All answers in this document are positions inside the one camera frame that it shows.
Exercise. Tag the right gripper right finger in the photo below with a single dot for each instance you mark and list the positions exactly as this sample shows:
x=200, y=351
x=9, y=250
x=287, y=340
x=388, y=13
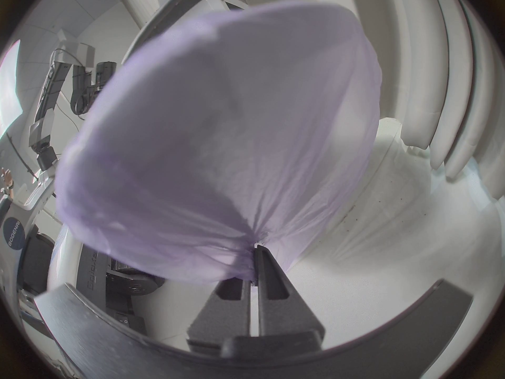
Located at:
x=292, y=314

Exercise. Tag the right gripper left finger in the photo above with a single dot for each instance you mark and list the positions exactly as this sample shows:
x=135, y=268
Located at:
x=225, y=314

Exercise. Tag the purple plastic bag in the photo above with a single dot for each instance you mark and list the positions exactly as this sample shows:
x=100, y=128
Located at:
x=197, y=172

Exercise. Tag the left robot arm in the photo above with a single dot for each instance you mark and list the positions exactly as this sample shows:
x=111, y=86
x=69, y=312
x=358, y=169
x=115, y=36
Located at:
x=43, y=105

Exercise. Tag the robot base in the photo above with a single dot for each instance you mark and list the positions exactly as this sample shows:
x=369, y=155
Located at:
x=63, y=259

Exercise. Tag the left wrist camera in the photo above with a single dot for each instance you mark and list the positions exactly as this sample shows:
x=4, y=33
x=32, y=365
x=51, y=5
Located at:
x=106, y=71

